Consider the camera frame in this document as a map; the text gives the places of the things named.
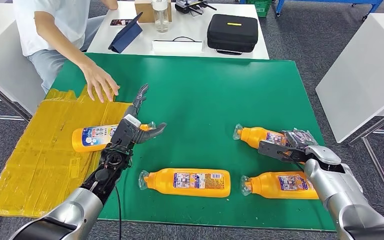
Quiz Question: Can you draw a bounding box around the blue metal cart frame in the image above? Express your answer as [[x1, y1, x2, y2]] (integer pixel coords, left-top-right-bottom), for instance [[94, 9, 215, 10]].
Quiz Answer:
[[274, 0, 384, 21]]

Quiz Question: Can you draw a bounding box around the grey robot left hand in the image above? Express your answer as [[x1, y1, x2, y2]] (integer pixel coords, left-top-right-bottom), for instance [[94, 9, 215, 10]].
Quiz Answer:
[[124, 83, 167, 145]]

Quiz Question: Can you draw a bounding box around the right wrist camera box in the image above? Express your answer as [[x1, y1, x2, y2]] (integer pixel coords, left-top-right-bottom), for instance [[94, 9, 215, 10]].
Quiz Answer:
[[257, 139, 307, 164]]

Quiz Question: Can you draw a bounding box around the black remote controller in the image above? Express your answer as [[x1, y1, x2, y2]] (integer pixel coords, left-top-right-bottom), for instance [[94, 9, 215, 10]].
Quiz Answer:
[[174, 0, 218, 16]]

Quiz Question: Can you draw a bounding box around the black smartphone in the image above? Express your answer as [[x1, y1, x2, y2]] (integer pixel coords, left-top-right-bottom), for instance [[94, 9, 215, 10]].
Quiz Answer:
[[109, 18, 134, 27]]

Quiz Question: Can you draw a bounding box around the orange detergent bottle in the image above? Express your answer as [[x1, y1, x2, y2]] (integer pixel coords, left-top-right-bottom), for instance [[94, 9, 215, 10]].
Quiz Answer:
[[138, 168, 232, 199], [240, 171, 320, 200], [71, 121, 156, 153], [232, 123, 299, 157]]

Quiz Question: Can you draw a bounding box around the thin black cable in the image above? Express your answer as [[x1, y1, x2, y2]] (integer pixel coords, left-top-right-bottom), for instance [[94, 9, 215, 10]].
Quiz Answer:
[[153, 36, 203, 43]]

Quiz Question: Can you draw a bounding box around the white side table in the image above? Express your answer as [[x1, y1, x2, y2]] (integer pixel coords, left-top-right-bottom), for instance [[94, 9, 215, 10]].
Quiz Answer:
[[0, 0, 47, 122]]

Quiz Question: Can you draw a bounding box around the clear plastic water bottle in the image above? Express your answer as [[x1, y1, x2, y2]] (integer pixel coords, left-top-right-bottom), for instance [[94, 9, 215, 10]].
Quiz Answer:
[[152, 0, 170, 33]]

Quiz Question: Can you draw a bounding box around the white table with metal legs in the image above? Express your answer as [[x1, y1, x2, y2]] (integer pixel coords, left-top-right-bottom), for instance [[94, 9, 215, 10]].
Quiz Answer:
[[315, 13, 384, 224]]

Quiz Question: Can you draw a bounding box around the brown cardboard box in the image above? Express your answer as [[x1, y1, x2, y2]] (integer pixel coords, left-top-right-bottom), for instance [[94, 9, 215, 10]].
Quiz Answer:
[[134, 0, 173, 23]]

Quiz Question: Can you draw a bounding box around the green table mat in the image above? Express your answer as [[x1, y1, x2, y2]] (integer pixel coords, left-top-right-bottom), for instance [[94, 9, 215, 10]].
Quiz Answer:
[[51, 52, 337, 233]]

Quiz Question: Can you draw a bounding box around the flat white box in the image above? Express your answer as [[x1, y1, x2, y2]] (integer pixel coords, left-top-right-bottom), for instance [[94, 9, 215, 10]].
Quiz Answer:
[[151, 40, 204, 56]]

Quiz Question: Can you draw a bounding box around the green plastic crate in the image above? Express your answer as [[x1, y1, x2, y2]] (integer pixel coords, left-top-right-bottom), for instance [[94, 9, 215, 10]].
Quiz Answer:
[[244, 0, 273, 18]]

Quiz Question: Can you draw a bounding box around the person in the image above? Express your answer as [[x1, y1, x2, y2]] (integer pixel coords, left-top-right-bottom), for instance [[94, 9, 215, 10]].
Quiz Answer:
[[12, 0, 121, 104]]

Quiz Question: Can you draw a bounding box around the white desk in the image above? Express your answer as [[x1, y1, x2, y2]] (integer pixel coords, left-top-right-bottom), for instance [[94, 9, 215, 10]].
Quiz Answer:
[[86, 1, 271, 61]]

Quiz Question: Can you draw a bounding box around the black zip carry case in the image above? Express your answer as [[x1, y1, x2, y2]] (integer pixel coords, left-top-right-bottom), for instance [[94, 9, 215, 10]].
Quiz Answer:
[[206, 13, 260, 56]]

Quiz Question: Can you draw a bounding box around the yellow taped cardboard sheet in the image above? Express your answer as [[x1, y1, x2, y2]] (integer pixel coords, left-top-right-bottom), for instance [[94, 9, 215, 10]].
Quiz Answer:
[[0, 85, 133, 220]]

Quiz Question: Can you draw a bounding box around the person's right hand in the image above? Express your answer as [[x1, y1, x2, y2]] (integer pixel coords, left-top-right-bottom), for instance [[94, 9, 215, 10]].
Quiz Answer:
[[80, 62, 121, 104]]

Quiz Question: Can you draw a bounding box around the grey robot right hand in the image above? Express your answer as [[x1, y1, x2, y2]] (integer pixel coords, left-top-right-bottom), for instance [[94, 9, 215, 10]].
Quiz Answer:
[[279, 128, 319, 157]]

